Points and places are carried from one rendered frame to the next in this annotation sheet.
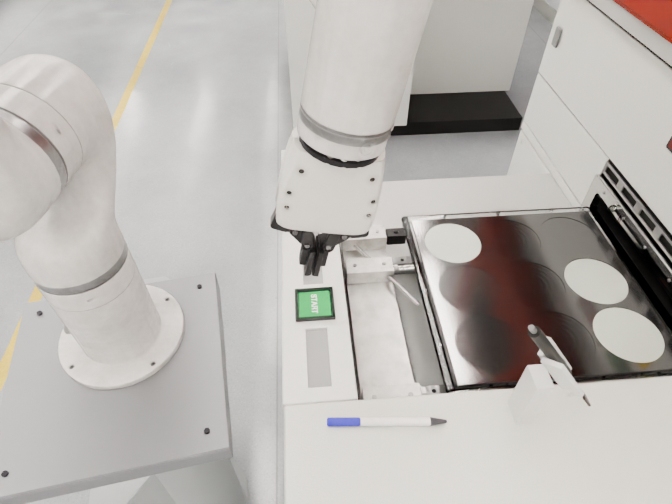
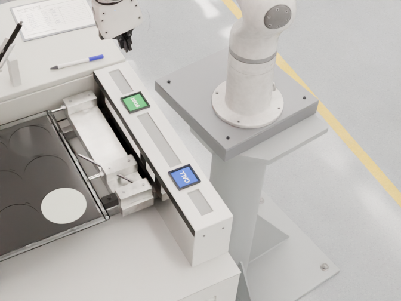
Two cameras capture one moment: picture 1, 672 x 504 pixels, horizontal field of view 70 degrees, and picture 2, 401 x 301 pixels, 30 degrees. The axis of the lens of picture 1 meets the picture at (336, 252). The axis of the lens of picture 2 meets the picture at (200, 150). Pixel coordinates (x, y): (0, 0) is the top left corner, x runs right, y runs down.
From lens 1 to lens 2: 1.86 m
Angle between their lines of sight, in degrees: 83
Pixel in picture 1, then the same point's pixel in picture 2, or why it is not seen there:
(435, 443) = (53, 63)
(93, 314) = not seen: hidden behind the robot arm
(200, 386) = (185, 95)
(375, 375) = (93, 116)
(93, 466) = (209, 58)
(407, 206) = (116, 285)
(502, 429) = (24, 74)
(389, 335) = (92, 138)
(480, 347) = (35, 137)
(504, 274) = (22, 189)
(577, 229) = not seen: outside the picture
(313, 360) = (122, 80)
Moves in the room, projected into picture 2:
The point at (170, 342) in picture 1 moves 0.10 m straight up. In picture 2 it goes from (216, 103) to (219, 75)
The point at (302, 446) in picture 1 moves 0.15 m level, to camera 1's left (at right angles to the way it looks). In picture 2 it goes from (110, 48) to (163, 35)
